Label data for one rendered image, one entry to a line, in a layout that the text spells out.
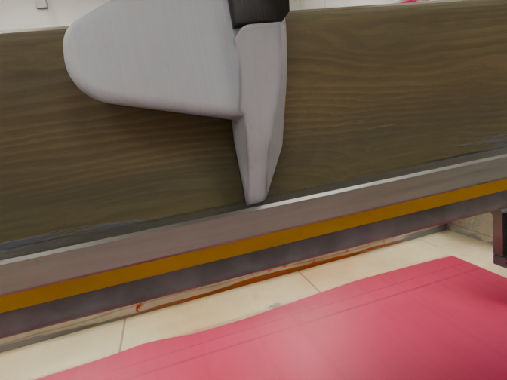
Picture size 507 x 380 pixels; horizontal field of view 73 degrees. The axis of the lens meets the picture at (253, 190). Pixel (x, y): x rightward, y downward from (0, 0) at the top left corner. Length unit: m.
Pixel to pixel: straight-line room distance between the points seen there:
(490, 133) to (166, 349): 0.24
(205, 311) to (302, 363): 0.11
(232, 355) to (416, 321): 0.13
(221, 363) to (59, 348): 0.14
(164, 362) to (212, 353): 0.03
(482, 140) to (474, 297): 0.16
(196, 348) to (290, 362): 0.07
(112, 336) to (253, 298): 0.12
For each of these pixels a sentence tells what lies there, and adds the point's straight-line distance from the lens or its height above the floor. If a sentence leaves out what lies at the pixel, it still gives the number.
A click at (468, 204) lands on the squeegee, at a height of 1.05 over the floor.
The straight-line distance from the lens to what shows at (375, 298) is 0.30.
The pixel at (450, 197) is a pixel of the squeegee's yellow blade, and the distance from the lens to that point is 0.19.
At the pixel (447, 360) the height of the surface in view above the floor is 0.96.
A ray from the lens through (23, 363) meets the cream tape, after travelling 0.34.
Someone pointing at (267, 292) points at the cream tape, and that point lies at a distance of 0.32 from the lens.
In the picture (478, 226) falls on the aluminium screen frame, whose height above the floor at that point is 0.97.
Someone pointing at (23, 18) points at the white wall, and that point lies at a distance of 4.62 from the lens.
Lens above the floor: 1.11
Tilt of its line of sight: 11 degrees down
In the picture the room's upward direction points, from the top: 9 degrees counter-clockwise
